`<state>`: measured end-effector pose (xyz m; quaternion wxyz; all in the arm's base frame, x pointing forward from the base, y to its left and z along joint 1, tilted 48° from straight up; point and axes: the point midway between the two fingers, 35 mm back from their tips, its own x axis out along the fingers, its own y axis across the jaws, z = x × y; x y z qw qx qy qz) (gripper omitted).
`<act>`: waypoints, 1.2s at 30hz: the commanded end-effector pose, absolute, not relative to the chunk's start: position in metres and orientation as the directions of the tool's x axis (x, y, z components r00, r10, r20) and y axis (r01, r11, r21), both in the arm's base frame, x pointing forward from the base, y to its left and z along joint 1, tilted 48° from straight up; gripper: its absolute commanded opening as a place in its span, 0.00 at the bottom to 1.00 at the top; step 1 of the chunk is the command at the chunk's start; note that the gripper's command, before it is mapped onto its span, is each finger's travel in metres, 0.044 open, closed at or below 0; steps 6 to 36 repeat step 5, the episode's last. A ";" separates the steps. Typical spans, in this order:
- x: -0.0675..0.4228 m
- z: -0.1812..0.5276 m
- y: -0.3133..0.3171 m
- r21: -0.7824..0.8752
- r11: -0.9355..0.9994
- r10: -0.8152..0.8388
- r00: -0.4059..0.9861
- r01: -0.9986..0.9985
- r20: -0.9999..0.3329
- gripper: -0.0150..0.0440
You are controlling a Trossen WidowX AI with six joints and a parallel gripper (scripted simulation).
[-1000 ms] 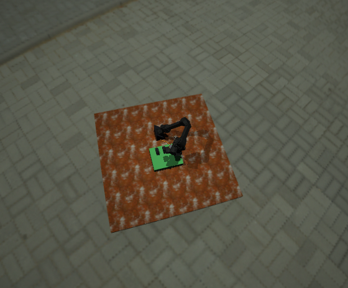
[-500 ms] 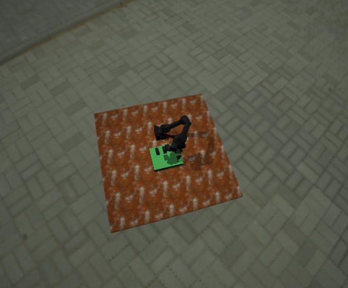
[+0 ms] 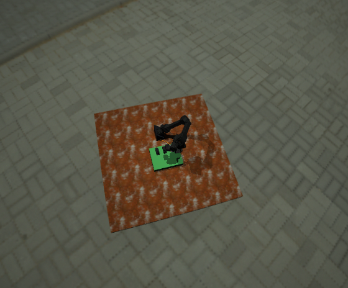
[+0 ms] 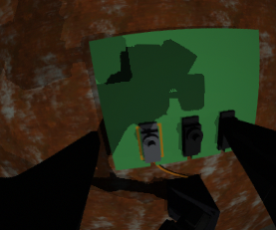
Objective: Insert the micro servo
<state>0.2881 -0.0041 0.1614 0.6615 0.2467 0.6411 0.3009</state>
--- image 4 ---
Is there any green flat panel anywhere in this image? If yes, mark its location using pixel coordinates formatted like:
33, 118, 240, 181
89, 27, 260, 170

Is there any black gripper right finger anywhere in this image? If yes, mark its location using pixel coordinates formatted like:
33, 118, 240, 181
221, 117, 276, 228

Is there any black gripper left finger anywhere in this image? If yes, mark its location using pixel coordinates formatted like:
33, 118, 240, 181
0, 130, 101, 230

